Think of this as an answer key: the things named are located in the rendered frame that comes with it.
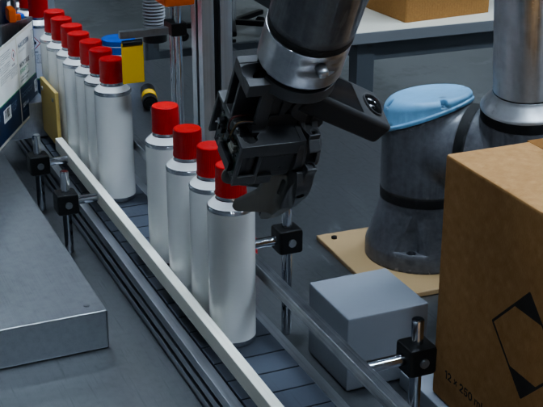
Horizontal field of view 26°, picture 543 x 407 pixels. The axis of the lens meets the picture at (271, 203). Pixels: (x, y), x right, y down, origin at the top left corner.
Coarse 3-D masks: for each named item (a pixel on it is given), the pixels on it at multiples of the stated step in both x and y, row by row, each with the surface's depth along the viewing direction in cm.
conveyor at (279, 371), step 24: (48, 144) 190; (144, 216) 162; (120, 240) 155; (144, 264) 148; (192, 336) 131; (264, 336) 131; (216, 360) 126; (264, 360) 126; (288, 360) 126; (240, 384) 121; (288, 384) 121; (312, 384) 121
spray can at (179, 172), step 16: (176, 128) 133; (192, 128) 133; (176, 144) 133; (192, 144) 133; (176, 160) 134; (192, 160) 134; (176, 176) 134; (192, 176) 133; (176, 192) 134; (176, 208) 135; (176, 224) 136; (176, 240) 137; (176, 256) 138; (176, 272) 138
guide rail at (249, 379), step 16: (64, 144) 180; (80, 160) 173; (80, 176) 170; (96, 192) 162; (112, 208) 156; (128, 224) 151; (128, 240) 150; (144, 240) 146; (144, 256) 144; (160, 272) 139; (176, 288) 134; (192, 304) 130; (192, 320) 130; (208, 320) 127; (208, 336) 125; (224, 336) 123; (224, 352) 121; (240, 368) 117; (256, 384) 114; (256, 400) 114; (272, 400) 112
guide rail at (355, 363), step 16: (144, 144) 166; (256, 256) 131; (256, 272) 129; (272, 272) 127; (272, 288) 125; (288, 288) 123; (288, 304) 122; (304, 304) 120; (304, 320) 119; (320, 320) 117; (320, 336) 115; (336, 336) 114; (336, 352) 112; (352, 352) 111; (352, 368) 109; (368, 368) 108; (368, 384) 107; (384, 384) 105; (384, 400) 104; (400, 400) 103
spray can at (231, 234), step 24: (216, 168) 122; (216, 192) 123; (240, 192) 123; (216, 216) 123; (240, 216) 123; (216, 240) 124; (240, 240) 124; (216, 264) 125; (240, 264) 125; (216, 288) 126; (240, 288) 126; (216, 312) 127; (240, 312) 127; (240, 336) 128
